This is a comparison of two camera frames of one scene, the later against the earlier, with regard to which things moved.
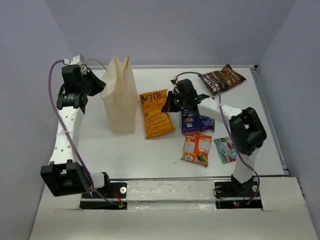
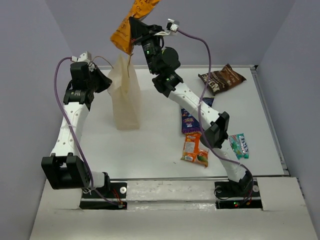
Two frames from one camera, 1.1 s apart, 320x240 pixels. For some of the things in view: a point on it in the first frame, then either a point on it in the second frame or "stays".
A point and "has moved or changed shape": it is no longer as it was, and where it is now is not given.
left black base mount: (114, 197) stays
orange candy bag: (196, 149) stays
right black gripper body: (183, 101) -> (152, 47)
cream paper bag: (119, 92) has moved or changed shape
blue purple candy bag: (192, 122) stays
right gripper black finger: (173, 103) -> (137, 28)
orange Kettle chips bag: (156, 122) -> (121, 37)
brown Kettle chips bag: (216, 81) stays
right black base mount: (235, 195) stays
